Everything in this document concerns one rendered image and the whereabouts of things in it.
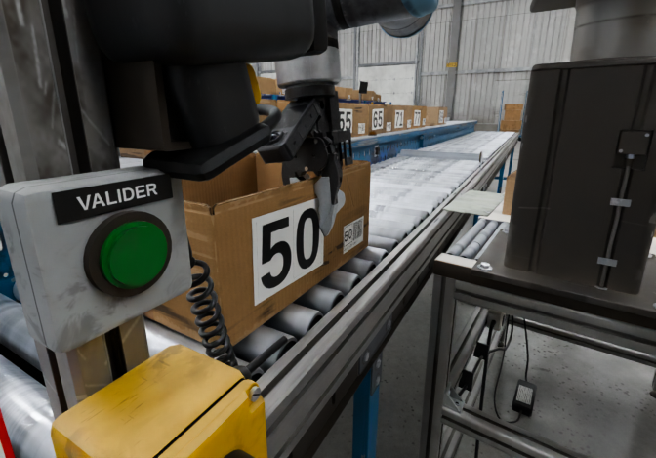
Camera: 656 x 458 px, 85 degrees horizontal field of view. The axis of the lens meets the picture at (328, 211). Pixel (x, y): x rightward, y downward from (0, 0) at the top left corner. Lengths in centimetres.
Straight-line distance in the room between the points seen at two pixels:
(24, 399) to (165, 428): 29
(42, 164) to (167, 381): 12
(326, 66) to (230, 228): 24
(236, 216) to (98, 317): 24
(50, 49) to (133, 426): 17
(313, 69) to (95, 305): 39
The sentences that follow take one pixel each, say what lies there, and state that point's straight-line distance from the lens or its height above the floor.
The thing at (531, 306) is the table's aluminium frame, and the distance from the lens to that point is 68.
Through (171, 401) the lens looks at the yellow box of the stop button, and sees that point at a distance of 21.
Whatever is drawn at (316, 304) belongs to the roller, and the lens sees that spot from 55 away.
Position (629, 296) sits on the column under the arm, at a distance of 67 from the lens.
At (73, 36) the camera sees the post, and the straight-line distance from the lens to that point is 20.
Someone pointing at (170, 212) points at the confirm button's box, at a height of 96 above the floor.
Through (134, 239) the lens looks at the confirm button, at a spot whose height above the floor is 96.
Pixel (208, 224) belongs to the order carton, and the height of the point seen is 90.
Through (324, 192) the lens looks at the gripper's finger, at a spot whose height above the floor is 90.
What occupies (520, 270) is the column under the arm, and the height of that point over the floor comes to 76.
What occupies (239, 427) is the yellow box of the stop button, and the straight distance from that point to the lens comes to 21.
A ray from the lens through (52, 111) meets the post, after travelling 19.
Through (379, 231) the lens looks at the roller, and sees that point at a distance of 83.
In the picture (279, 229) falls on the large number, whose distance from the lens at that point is 46.
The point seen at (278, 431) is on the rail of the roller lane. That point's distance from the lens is 41.
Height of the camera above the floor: 101
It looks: 16 degrees down
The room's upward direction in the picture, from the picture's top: straight up
